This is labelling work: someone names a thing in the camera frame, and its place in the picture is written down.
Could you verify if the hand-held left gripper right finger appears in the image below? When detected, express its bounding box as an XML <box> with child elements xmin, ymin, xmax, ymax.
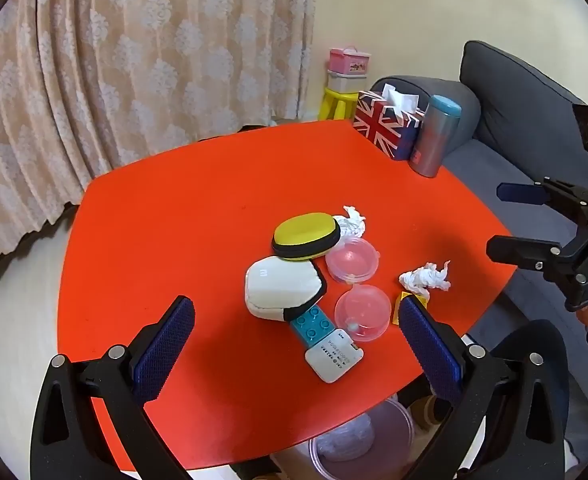
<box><xmin>398</xmin><ymin>296</ymin><xmax>570</xmax><ymax>480</ymax></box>

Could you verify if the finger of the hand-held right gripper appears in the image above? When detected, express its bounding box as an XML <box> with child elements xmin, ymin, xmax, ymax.
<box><xmin>486</xmin><ymin>234</ymin><xmax>588</xmax><ymax>286</ymax></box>
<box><xmin>496</xmin><ymin>176</ymin><xmax>588</xmax><ymax>221</ymax></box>

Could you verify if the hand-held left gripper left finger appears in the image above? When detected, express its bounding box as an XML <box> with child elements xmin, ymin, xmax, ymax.
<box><xmin>30</xmin><ymin>295</ymin><xmax>197</xmax><ymax>480</ymax></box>

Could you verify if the clear plastic round container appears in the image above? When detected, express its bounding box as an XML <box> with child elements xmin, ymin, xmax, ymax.
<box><xmin>334</xmin><ymin>284</ymin><xmax>392</xmax><ymax>343</ymax></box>

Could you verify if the yellow black zip case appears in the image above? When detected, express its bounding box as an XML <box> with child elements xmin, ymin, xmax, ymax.
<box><xmin>271</xmin><ymin>212</ymin><xmax>342</xmax><ymax>263</ymax></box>

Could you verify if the yellow wrapper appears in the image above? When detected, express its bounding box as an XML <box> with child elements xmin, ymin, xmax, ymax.
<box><xmin>393</xmin><ymin>291</ymin><xmax>431</xmax><ymax>326</ymax></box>

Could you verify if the crumpled white tissue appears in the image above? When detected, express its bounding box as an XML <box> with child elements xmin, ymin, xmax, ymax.
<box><xmin>333</xmin><ymin>205</ymin><xmax>367</xmax><ymax>238</ymax></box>
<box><xmin>399</xmin><ymin>260</ymin><xmax>452</xmax><ymax>293</ymax></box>

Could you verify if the grey sofa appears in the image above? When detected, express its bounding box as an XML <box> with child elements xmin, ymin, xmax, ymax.
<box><xmin>371</xmin><ymin>40</ymin><xmax>588</xmax><ymax>341</ymax></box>

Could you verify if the grey tumbler with blue lid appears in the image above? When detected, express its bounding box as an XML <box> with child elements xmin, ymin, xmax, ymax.
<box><xmin>409</xmin><ymin>94</ymin><xmax>462</xmax><ymax>178</ymax></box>

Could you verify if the clear plastic bin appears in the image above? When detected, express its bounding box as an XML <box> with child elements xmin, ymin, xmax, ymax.
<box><xmin>308</xmin><ymin>397</ymin><xmax>417</xmax><ymax>480</ymax></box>

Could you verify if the teal toy block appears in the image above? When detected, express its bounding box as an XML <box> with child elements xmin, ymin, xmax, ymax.
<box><xmin>289</xmin><ymin>302</ymin><xmax>337</xmax><ymax>353</ymax></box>

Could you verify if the clear plastic round lid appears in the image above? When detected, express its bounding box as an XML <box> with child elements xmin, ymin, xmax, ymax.
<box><xmin>325</xmin><ymin>237</ymin><xmax>381</xmax><ymax>284</ymax></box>

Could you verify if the white fabric pouch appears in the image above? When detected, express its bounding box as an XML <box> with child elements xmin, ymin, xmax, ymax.
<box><xmin>245</xmin><ymin>255</ymin><xmax>328</xmax><ymax>322</ymax></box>

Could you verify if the flag print tissue box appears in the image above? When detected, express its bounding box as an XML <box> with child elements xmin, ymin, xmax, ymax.
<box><xmin>352</xmin><ymin>82</ymin><xmax>425</xmax><ymax>162</ymax></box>

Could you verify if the yellow plastic stool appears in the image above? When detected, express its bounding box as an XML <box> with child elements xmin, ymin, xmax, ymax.
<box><xmin>321</xmin><ymin>88</ymin><xmax>362</xmax><ymax>122</ymax></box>

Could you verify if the white storage box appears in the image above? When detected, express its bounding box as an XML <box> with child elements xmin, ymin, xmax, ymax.
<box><xmin>327</xmin><ymin>71</ymin><xmax>362</xmax><ymax>93</ymax></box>

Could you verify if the pink storage box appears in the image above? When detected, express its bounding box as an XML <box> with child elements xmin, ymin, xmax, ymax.
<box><xmin>330</xmin><ymin>48</ymin><xmax>372</xmax><ymax>77</ymax></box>

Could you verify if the beige patterned curtain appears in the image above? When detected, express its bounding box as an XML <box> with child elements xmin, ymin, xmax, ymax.
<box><xmin>0</xmin><ymin>0</ymin><xmax>319</xmax><ymax>291</ymax></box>

